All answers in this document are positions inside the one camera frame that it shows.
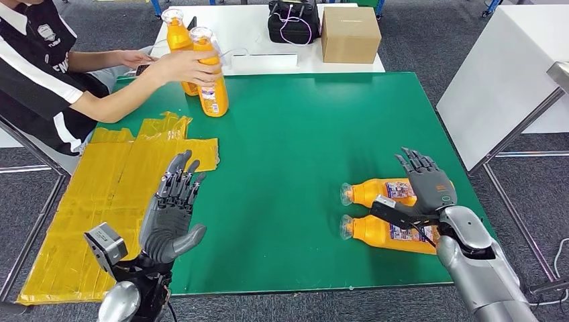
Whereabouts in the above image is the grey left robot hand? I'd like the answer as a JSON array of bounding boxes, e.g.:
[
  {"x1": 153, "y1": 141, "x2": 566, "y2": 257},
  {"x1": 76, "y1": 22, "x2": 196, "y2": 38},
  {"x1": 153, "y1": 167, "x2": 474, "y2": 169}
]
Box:
[{"x1": 138, "y1": 150, "x2": 209, "y2": 265}]

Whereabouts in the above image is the person's left hand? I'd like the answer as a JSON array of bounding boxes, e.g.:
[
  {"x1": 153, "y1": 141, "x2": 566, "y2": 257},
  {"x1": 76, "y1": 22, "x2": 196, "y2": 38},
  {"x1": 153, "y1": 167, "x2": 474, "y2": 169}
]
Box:
[{"x1": 117, "y1": 50, "x2": 158, "y2": 70}]

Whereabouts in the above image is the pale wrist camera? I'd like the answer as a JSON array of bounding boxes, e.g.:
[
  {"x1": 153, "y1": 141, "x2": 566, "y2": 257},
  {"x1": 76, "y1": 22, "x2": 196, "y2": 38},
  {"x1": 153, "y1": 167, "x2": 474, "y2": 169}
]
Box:
[
  {"x1": 370, "y1": 195, "x2": 441, "y2": 229},
  {"x1": 84, "y1": 222, "x2": 129, "y2": 276}
]

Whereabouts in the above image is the orange detergent bottle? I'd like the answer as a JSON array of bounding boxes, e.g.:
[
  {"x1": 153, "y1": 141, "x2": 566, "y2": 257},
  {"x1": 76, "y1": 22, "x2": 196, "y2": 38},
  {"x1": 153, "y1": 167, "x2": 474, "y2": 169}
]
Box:
[
  {"x1": 340, "y1": 177, "x2": 456, "y2": 209},
  {"x1": 160, "y1": 7, "x2": 199, "y2": 97},
  {"x1": 189, "y1": 26, "x2": 229, "y2": 119},
  {"x1": 340, "y1": 214, "x2": 441, "y2": 256}
]

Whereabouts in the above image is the grey metal table frame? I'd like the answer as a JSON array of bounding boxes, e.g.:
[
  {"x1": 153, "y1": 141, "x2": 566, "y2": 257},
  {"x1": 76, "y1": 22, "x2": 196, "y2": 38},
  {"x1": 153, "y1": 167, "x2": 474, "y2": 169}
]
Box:
[
  {"x1": 0, "y1": 116, "x2": 72, "y2": 307},
  {"x1": 467, "y1": 88, "x2": 569, "y2": 297}
]

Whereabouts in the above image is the brown cardboard box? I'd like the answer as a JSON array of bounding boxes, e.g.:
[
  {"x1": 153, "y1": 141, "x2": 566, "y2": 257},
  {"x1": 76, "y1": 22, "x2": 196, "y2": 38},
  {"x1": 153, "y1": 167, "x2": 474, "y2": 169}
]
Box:
[{"x1": 321, "y1": 6, "x2": 382, "y2": 64}]

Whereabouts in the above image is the purple white cable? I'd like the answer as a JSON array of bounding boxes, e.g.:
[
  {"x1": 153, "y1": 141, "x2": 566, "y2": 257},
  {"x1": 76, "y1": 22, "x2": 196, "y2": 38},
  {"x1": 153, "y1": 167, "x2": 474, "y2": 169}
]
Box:
[{"x1": 273, "y1": 4, "x2": 313, "y2": 47}]

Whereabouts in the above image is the person's right hand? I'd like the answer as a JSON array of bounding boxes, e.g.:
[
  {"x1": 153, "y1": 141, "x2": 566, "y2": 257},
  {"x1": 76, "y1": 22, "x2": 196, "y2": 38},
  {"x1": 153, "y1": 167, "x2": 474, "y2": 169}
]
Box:
[{"x1": 148, "y1": 50, "x2": 223, "y2": 87}]

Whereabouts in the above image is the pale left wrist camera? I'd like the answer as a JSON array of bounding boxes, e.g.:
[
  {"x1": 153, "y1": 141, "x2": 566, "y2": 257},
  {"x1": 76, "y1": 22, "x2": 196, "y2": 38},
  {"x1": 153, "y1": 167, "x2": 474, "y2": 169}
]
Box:
[{"x1": 84, "y1": 222, "x2": 129, "y2": 276}]

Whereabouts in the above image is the yellow taped cardboard sheet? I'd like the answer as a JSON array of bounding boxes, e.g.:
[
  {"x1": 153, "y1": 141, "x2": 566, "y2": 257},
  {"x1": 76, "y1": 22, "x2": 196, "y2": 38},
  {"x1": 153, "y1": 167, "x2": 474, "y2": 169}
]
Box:
[{"x1": 16, "y1": 111, "x2": 220, "y2": 307}]

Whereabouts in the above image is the black carry bag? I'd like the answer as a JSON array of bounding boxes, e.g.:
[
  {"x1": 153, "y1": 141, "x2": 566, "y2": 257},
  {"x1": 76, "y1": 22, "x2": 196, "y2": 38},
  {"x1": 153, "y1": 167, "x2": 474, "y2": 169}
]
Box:
[{"x1": 267, "y1": 0, "x2": 321, "y2": 46}]

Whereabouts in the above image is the long white box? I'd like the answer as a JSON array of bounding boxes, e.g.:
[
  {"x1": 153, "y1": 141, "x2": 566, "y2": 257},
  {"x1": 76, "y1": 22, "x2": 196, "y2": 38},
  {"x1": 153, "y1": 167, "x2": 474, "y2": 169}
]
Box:
[{"x1": 230, "y1": 53, "x2": 299, "y2": 75}]

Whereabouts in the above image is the white floor cable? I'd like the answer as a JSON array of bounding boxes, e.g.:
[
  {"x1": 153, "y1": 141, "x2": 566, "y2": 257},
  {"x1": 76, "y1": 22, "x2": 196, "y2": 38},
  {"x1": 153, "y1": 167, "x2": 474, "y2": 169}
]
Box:
[{"x1": 504, "y1": 239, "x2": 569, "y2": 309}]

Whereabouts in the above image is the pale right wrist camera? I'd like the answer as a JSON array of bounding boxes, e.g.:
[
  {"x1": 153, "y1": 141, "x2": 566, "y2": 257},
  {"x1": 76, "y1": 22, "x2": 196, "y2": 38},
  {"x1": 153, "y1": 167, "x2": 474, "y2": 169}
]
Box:
[{"x1": 370, "y1": 195, "x2": 441, "y2": 229}]

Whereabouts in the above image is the person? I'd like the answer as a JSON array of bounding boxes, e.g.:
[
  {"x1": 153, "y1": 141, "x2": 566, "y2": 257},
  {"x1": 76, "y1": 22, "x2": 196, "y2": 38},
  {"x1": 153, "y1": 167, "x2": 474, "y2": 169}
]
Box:
[{"x1": 0, "y1": 0, "x2": 223, "y2": 156}]

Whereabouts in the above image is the white rectangular table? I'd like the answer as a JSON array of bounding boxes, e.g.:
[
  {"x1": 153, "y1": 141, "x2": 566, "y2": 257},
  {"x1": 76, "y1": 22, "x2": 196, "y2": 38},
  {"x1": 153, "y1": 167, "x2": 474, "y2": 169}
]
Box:
[{"x1": 148, "y1": 3, "x2": 386, "y2": 77}]

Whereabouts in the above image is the white panelled table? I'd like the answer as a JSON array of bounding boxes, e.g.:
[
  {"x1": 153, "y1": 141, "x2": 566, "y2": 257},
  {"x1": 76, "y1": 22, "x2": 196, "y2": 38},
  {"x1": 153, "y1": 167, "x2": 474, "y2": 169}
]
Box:
[{"x1": 435, "y1": 5, "x2": 569, "y2": 173}]

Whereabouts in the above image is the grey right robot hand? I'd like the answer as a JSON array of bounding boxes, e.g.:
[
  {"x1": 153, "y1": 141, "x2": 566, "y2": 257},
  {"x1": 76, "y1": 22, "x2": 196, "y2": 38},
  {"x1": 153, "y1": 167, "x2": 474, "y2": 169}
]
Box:
[{"x1": 395, "y1": 147, "x2": 458, "y2": 215}]

